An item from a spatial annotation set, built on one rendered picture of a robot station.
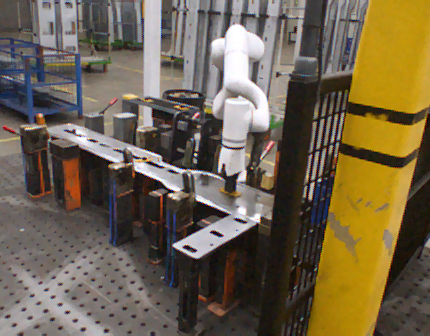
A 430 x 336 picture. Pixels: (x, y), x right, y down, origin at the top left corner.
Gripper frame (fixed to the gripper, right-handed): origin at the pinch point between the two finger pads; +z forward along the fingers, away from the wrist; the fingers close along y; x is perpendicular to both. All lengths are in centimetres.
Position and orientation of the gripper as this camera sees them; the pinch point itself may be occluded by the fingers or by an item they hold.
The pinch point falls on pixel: (230, 185)
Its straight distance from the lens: 153.6
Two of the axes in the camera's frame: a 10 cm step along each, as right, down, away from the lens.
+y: -6.4, 2.3, -7.3
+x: 7.7, 2.7, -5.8
